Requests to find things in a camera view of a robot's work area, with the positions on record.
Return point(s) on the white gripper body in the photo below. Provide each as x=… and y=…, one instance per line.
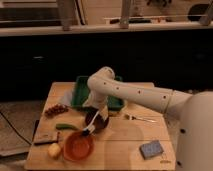
x=99, y=102

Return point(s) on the blue sponge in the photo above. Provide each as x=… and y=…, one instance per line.
x=151, y=149

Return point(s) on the metal fork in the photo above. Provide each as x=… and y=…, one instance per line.
x=131, y=117

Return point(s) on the orange bowl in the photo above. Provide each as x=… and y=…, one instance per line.
x=77, y=147

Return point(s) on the green cucumber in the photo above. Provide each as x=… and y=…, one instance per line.
x=66, y=126

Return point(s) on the green plastic tray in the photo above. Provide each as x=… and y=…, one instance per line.
x=81, y=92

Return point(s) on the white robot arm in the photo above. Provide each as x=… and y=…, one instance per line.
x=194, y=111

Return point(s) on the dark purple bowl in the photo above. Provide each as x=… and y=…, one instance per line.
x=99, y=123

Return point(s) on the red grape bunch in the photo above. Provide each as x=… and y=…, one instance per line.
x=55, y=110

